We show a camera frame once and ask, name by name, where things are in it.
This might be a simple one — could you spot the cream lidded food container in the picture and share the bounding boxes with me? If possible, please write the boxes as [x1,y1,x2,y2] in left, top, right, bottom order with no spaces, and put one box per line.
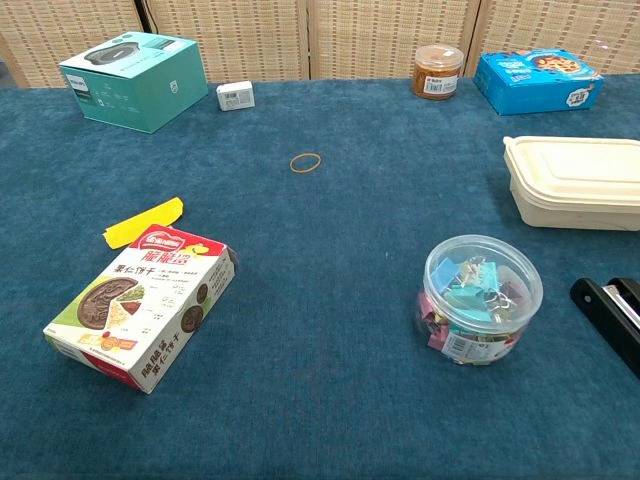
[502,135,640,232]

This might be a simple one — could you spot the tan rubber band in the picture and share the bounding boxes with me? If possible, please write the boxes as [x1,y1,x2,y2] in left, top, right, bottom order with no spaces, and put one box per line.
[289,152,323,175]

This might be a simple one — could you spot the black stapler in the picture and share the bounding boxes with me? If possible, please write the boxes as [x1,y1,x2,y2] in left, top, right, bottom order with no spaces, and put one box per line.
[570,277,640,382]

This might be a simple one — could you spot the yellow small object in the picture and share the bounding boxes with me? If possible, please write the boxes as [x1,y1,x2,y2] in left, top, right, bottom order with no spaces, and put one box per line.
[103,196,185,251]

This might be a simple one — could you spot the clear tub of binder clips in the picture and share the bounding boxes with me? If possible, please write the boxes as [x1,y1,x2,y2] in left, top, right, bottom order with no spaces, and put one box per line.
[414,234,545,368]

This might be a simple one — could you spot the blue cookie box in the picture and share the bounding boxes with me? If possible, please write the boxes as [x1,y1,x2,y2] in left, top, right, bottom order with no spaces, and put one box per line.
[472,48,605,117]

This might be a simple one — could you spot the woven folding screen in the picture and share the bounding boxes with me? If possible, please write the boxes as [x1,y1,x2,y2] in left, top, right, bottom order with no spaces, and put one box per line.
[0,0,640,89]

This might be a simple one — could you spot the red white biscuit box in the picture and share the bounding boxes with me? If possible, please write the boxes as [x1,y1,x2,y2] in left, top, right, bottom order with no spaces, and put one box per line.
[43,223,239,395]

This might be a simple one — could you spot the blue table cloth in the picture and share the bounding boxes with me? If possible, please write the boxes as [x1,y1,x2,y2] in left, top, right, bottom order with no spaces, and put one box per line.
[0,74,640,480]

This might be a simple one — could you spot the teal appliance box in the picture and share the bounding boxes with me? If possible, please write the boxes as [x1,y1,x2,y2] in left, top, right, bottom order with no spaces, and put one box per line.
[58,31,210,135]

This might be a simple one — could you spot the brown sauce jar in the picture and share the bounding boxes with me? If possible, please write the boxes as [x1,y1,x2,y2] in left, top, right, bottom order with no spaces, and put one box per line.
[411,44,466,101]

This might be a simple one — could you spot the small white box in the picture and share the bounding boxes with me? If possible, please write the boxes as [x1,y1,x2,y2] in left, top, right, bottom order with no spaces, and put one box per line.
[215,80,256,112]

